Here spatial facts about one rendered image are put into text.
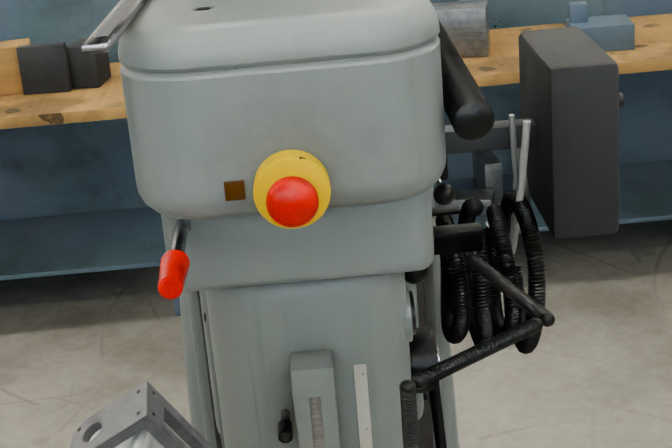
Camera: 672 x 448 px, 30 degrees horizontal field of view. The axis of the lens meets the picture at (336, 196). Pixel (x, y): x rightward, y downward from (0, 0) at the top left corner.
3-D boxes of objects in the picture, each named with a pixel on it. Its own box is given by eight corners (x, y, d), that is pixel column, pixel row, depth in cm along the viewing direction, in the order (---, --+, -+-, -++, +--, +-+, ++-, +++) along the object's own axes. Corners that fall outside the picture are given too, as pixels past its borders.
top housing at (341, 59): (458, 205, 100) (448, 7, 95) (131, 235, 100) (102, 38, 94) (402, 65, 144) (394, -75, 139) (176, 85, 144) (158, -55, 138)
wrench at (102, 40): (123, 52, 89) (121, 40, 89) (68, 56, 89) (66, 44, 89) (167, -11, 112) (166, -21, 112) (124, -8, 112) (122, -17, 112)
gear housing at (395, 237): (440, 274, 112) (434, 169, 109) (169, 299, 112) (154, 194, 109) (404, 159, 144) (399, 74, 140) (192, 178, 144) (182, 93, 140)
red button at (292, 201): (321, 229, 95) (316, 179, 93) (268, 234, 95) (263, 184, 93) (319, 214, 98) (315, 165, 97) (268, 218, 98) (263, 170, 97)
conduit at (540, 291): (550, 380, 151) (547, 219, 143) (416, 392, 150) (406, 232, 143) (522, 315, 168) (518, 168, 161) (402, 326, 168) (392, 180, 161)
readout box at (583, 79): (630, 235, 147) (630, 60, 140) (553, 242, 147) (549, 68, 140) (590, 179, 166) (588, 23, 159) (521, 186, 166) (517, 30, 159)
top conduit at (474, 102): (495, 140, 101) (494, 98, 100) (444, 144, 101) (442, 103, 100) (431, 24, 144) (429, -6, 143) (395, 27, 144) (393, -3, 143)
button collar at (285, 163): (333, 226, 98) (327, 153, 96) (257, 233, 98) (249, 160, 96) (332, 217, 100) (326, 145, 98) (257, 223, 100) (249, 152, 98)
